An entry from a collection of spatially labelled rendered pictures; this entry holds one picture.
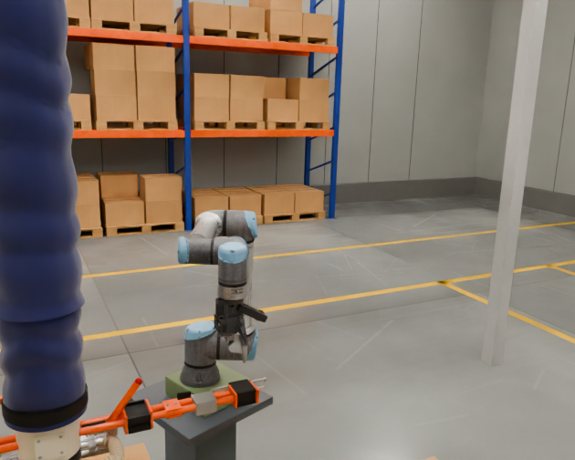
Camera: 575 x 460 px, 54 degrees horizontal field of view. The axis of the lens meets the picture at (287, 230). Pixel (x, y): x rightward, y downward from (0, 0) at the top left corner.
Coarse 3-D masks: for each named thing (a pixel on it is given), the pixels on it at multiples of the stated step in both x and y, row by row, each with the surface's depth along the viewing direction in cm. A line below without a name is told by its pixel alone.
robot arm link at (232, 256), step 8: (224, 248) 172; (232, 248) 172; (240, 248) 173; (224, 256) 171; (232, 256) 171; (240, 256) 172; (224, 264) 172; (232, 264) 171; (240, 264) 172; (224, 272) 172; (232, 272) 172; (240, 272) 173; (224, 280) 173; (232, 280) 172; (240, 280) 173
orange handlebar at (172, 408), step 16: (0, 400) 178; (176, 400) 179; (192, 400) 181; (224, 400) 182; (160, 416) 173; (176, 416) 175; (80, 432) 163; (96, 432) 165; (0, 448) 154; (16, 448) 156
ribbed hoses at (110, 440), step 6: (102, 432) 171; (108, 432) 170; (114, 432) 172; (108, 438) 168; (114, 438) 168; (102, 444) 167; (108, 444) 166; (114, 444) 165; (120, 444) 165; (114, 450) 163; (120, 450) 164; (0, 456) 165; (108, 456) 162; (114, 456) 161; (120, 456) 162
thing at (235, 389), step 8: (232, 384) 188; (240, 384) 188; (248, 384) 188; (232, 392) 184; (240, 392) 183; (248, 392) 184; (256, 392) 185; (240, 400) 184; (248, 400) 185; (256, 400) 186
